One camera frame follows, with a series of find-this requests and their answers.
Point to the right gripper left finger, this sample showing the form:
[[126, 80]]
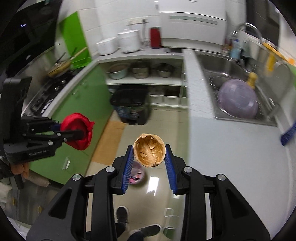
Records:
[[83, 208]]

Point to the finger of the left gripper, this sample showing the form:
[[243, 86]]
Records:
[[55, 126], [69, 136]]

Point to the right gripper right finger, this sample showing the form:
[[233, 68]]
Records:
[[232, 217]]

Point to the red cloth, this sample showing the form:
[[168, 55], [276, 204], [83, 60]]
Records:
[[80, 129]]

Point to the black blue trash bin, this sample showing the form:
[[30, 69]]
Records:
[[132, 105]]

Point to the gas stove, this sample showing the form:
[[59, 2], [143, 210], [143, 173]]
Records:
[[46, 95]]

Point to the cardboard floor mat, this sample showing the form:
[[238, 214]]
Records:
[[106, 149]]

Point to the left black shoe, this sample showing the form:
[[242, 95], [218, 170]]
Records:
[[122, 213]]

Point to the black shoe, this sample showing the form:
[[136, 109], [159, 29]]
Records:
[[122, 213], [148, 231]]

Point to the pink small waste basket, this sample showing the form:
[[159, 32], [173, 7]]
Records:
[[137, 174]]

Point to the pale blue basin on shelf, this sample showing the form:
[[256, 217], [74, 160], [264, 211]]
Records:
[[118, 71]]

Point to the right black shoe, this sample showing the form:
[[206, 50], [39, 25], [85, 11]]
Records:
[[148, 231]]

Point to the blue patterned vase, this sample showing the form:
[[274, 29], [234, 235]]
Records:
[[288, 135]]

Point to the white square container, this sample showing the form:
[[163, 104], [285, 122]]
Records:
[[107, 46]]

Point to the steel pot on shelf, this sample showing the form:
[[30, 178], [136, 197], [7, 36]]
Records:
[[140, 70], [164, 70]]

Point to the white rice cooker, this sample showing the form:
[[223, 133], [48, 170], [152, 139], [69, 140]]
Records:
[[129, 41]]

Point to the purple plastic basin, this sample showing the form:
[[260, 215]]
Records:
[[238, 99]]

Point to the red kettle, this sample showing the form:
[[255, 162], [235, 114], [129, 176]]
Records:
[[155, 37]]

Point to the stainless steel sink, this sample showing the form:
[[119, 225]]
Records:
[[217, 69]]

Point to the steel faucet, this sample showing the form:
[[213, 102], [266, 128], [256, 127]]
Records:
[[250, 32]]

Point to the frying pan with handle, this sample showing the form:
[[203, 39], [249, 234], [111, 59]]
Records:
[[60, 68]]

